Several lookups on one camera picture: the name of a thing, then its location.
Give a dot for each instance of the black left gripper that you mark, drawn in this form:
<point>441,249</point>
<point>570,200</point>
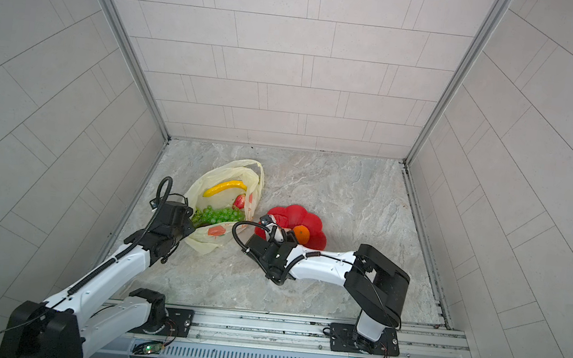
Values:
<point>187,221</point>

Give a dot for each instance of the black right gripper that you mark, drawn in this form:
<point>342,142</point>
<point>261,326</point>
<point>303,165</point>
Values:
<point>290,238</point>

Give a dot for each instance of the orange tangerine fruit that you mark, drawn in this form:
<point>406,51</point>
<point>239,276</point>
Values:
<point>302,234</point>

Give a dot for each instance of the cream plastic fruit-print bag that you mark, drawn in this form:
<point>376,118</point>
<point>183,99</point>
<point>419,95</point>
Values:
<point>222,197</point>

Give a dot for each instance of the red flower-shaped plastic plate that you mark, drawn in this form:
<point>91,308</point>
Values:
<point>299,215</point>

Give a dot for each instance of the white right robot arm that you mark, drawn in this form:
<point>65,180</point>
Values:
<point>374,282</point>

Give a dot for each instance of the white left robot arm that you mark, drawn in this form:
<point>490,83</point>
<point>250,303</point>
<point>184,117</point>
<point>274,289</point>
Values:
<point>77,322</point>

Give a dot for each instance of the green grape bunch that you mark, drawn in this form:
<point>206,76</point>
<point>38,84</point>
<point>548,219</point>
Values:
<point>211,216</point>

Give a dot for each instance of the yellow banana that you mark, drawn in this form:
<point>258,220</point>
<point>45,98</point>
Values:
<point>217,189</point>

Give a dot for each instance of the left green circuit board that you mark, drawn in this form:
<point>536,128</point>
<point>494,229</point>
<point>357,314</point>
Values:
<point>148,348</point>

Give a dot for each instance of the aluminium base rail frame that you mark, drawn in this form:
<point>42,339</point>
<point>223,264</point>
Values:
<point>204,332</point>

